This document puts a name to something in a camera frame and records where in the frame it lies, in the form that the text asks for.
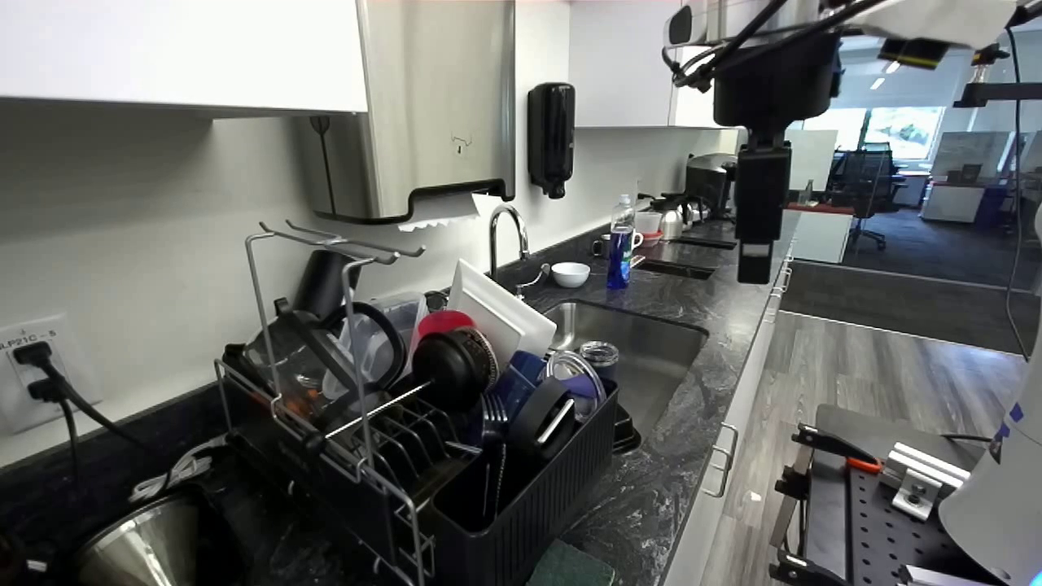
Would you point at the white square plate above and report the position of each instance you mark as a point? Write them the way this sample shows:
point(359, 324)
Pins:
point(501, 314)

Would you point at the chrome sink faucet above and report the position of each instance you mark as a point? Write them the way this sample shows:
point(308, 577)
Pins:
point(501, 222)

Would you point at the black office chair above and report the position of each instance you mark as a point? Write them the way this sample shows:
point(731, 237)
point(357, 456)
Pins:
point(868, 183)

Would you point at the white wall outlet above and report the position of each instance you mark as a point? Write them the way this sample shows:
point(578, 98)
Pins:
point(67, 361)

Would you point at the blue dish soap bottle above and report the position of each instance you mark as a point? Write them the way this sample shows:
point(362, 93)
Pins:
point(620, 262)

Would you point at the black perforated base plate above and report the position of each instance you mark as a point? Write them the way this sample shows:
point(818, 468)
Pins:
point(868, 532)

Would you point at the stainless paper towel dispenser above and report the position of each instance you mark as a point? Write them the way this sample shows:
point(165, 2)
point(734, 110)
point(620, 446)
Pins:
point(433, 110)

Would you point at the stainless steel pot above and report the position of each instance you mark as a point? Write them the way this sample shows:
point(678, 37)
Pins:
point(140, 547)

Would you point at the narrow white upper cabinet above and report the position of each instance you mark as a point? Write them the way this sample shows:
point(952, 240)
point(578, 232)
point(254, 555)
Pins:
point(630, 66)

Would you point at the black coffee machine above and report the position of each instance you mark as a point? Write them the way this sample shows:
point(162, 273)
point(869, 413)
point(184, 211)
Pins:
point(710, 183)

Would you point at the black wall soap dispenser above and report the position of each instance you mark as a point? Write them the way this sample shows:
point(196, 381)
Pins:
point(551, 135)

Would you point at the stainless steel sink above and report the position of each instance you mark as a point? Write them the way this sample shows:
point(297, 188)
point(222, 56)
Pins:
point(651, 348)

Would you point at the aluminium profile bracket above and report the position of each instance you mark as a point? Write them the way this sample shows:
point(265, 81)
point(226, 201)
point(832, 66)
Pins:
point(922, 477)

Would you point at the black drying mat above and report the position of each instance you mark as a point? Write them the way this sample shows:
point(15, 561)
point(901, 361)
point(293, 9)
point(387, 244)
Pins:
point(676, 267)

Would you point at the black hanging mug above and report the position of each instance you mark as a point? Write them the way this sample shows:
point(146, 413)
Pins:
point(324, 286)

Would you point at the mug with utensils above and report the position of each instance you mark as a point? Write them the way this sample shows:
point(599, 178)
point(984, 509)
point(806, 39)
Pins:
point(648, 232)

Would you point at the black round pan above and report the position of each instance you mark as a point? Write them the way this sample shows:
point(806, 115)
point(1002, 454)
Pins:
point(457, 368)

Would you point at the white background table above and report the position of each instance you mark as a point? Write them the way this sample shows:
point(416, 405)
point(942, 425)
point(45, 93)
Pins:
point(818, 232)

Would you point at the black camera stand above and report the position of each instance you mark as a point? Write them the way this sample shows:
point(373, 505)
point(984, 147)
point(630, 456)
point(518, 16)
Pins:
point(994, 93)

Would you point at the black dish rack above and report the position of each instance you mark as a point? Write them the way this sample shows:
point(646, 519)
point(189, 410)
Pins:
point(508, 509)

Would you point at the glass lid black rim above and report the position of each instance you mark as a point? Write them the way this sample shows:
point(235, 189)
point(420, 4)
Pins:
point(368, 348)

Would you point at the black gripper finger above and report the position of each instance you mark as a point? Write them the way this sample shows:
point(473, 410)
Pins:
point(764, 212)

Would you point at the clear glass jug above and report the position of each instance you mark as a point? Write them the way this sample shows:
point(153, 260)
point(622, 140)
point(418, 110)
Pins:
point(574, 377)

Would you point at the blue mug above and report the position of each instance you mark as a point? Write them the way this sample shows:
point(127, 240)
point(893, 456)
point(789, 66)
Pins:
point(508, 393)

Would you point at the green sponge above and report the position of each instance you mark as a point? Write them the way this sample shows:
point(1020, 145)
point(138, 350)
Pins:
point(570, 569)

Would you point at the wide white upper cabinet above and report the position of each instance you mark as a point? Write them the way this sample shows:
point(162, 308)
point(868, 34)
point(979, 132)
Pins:
point(184, 50)

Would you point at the black power plug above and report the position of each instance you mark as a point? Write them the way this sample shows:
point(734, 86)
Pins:
point(33, 353)
point(45, 389)

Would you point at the red round plate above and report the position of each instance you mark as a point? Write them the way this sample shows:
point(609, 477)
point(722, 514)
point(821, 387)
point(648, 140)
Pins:
point(442, 324)

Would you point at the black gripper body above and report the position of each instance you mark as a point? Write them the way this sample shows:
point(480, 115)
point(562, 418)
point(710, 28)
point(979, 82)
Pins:
point(777, 82)

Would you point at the small white bowl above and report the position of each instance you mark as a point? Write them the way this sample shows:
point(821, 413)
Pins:
point(570, 274)

